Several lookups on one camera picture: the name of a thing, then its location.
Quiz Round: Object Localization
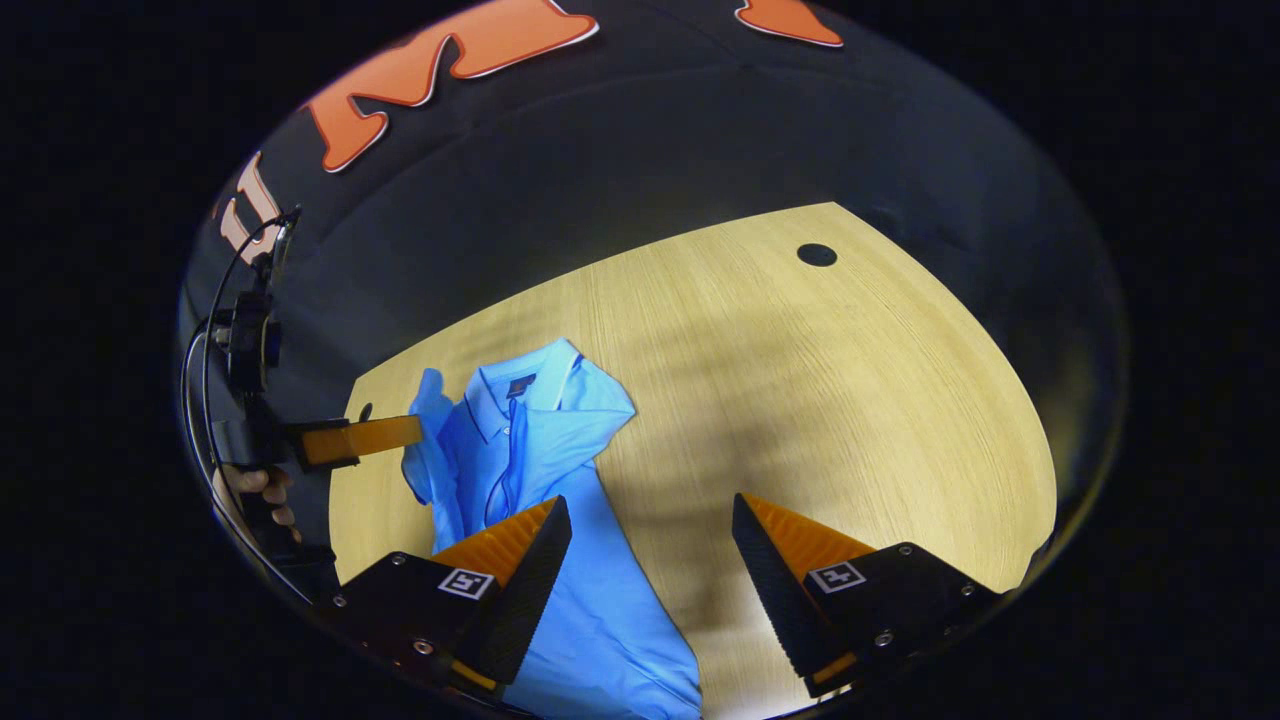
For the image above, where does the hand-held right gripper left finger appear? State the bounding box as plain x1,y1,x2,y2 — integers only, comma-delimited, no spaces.
318,495,573,698

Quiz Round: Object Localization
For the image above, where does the light blue T-shirt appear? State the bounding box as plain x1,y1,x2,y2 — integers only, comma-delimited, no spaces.
402,337,703,720

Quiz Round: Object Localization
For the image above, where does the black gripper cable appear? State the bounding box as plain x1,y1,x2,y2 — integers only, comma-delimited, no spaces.
180,208,301,491

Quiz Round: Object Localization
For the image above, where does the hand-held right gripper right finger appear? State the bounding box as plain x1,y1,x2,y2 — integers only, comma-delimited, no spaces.
732,492,1003,701

